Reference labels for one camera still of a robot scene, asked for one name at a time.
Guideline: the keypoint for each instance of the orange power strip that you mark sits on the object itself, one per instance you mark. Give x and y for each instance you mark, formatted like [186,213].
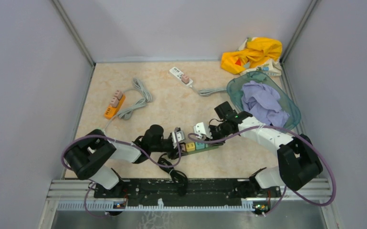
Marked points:
[110,112]

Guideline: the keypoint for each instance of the teal plug on green strip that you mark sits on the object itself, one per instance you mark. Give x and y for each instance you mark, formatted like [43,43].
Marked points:
[199,145]

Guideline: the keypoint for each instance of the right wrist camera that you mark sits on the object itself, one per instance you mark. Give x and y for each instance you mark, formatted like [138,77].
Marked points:
[202,130]

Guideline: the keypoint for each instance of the green power strip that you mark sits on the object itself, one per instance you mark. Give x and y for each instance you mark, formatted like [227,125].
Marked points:
[200,151]

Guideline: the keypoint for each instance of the yellow plug on green strip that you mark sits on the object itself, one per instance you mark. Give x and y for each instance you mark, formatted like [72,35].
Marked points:
[190,147]

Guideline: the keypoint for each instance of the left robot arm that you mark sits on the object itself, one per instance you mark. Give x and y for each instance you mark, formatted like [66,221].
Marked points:
[87,155]

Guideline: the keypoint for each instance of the pink plug lower orange strip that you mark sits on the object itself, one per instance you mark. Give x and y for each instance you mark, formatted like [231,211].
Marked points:
[114,102]

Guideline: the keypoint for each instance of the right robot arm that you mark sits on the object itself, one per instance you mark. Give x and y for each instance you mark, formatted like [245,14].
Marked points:
[297,165]

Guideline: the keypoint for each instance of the pink plug on white strip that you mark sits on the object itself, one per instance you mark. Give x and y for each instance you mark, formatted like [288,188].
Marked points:
[185,79]

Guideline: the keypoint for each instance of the yellow cloth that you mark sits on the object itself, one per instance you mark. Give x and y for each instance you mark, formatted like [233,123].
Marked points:
[255,54]

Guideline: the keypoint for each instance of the white power strip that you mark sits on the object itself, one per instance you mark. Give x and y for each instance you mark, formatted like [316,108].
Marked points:
[176,72]

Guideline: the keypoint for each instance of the purple cloth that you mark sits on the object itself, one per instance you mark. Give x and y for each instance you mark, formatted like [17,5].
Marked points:
[261,100]

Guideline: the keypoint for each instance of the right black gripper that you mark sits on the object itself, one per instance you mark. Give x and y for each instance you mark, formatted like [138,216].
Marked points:
[211,127]

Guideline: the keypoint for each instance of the pink plug on green strip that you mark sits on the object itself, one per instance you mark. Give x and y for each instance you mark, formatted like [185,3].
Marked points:
[183,147]

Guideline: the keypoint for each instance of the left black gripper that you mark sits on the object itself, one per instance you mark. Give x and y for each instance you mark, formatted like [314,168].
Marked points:
[173,154]

